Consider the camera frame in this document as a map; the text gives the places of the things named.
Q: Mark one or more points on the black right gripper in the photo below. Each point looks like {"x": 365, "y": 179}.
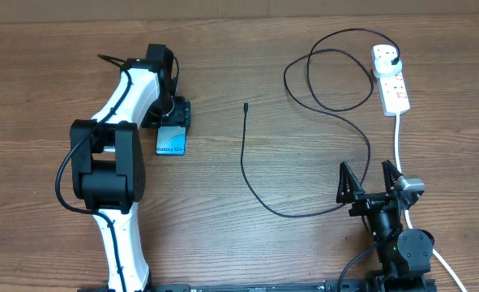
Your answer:
{"x": 365, "y": 200}

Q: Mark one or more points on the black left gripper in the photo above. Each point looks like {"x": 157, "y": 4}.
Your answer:
{"x": 177, "y": 115}

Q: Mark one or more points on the blue Galaxy smartphone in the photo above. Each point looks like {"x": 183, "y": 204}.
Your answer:
{"x": 171, "y": 141}

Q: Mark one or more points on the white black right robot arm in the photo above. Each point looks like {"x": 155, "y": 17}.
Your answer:
{"x": 403, "y": 254}

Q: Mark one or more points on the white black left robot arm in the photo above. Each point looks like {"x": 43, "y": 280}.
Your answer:
{"x": 108, "y": 169}

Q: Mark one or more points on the white power strip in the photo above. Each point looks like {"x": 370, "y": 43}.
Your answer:
{"x": 392, "y": 90}

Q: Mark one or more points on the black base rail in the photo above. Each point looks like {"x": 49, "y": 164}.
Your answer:
{"x": 327, "y": 286}

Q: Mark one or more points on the white wall charger plug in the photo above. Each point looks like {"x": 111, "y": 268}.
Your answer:
{"x": 383, "y": 67}

